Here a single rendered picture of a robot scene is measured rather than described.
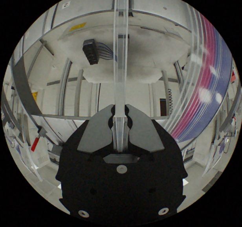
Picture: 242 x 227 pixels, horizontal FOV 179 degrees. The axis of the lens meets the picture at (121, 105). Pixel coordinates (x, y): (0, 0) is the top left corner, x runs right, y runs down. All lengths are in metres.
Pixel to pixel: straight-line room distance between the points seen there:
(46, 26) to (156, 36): 0.41
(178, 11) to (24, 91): 0.40
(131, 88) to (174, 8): 1.91
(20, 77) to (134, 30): 0.45
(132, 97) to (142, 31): 1.65
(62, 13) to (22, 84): 0.24
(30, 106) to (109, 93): 1.75
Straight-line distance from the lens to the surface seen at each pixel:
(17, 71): 0.32
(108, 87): 1.96
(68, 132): 0.25
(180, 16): 0.15
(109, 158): 0.29
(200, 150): 1.44
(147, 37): 0.44
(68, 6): 0.15
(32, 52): 1.31
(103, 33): 0.42
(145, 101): 1.96
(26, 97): 0.33
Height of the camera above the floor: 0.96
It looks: 7 degrees down
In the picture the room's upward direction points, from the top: 180 degrees clockwise
